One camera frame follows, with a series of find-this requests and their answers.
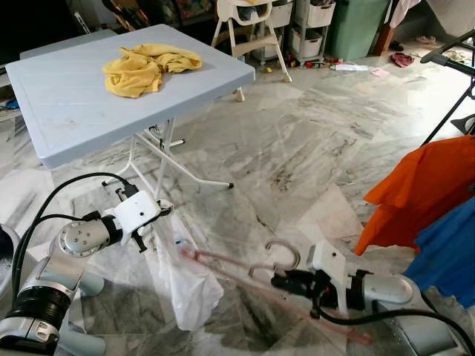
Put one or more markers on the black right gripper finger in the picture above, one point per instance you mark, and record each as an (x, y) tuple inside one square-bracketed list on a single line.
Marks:
[(282, 282)]

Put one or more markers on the pink plastic clothes hanger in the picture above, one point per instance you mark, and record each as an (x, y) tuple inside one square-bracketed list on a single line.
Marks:
[(223, 264)]

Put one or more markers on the white garment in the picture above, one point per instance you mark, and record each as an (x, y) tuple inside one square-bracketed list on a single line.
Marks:
[(189, 289)]

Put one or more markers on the yellow shirt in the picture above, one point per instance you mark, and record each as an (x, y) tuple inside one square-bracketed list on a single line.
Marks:
[(141, 74)]

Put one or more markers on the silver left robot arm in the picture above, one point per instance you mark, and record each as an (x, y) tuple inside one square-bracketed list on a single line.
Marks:
[(70, 245)]

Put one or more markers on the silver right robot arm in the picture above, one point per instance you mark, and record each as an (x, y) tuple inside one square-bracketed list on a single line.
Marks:
[(393, 289)]

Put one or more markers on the light blue folding table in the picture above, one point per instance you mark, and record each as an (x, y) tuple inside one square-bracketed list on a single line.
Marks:
[(74, 104)]

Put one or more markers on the blue garment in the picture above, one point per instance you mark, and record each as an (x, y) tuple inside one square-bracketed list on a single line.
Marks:
[(449, 252)]

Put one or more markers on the orange shirt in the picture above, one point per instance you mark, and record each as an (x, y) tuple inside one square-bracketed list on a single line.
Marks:
[(423, 193)]

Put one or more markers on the grey laundry basket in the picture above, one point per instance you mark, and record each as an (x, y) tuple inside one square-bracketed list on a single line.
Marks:
[(6, 252)]

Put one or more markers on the white baby high chair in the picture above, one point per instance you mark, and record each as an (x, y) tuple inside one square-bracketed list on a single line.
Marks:
[(252, 41)]

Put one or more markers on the small light blue table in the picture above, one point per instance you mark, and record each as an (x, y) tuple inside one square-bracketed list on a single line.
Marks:
[(67, 41)]

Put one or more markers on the beige floor cloth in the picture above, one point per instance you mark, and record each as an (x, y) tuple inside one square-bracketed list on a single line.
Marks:
[(459, 55)]

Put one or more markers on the white paper sheet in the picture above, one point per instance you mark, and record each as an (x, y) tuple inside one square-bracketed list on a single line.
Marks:
[(349, 67)]

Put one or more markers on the black metal drying rack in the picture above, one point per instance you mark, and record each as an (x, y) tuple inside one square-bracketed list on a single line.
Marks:
[(445, 59)]

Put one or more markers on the white drawer storage cart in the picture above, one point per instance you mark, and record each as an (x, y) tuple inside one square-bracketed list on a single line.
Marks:
[(308, 41)]

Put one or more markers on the black television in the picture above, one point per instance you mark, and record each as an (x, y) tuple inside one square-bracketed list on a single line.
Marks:
[(30, 30)]

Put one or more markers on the green laundry hamper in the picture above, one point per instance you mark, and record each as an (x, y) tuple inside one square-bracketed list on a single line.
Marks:
[(356, 30)]

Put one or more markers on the pink hanging clothes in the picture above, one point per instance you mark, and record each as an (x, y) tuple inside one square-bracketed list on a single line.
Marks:
[(404, 11)]

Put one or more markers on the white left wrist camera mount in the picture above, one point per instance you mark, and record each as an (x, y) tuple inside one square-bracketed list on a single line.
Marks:
[(137, 213)]

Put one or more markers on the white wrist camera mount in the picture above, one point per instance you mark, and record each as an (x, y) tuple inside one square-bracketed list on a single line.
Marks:
[(137, 213), (326, 263)]

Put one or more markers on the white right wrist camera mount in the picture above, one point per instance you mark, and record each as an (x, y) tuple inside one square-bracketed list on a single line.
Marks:
[(326, 263)]

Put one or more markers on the black metal frame chair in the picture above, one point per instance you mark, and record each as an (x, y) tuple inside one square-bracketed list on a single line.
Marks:
[(122, 11)]

